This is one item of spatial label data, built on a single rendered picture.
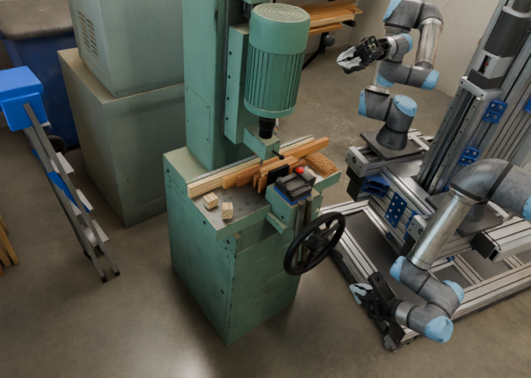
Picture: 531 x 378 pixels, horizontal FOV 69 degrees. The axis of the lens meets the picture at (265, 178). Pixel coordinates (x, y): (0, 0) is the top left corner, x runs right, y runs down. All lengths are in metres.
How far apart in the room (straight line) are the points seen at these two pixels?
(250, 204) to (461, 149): 0.94
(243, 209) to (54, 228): 1.55
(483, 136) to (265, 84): 1.01
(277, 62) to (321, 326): 1.45
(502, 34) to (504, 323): 1.61
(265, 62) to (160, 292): 1.44
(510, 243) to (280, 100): 1.17
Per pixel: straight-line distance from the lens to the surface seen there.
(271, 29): 1.15
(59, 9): 2.90
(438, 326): 1.28
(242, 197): 1.40
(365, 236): 2.36
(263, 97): 1.24
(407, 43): 1.59
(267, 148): 1.38
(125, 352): 2.10
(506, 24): 1.68
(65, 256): 2.49
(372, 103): 1.89
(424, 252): 1.31
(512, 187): 1.23
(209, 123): 1.51
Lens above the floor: 1.86
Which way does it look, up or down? 40 degrees down
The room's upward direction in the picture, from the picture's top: 8 degrees clockwise
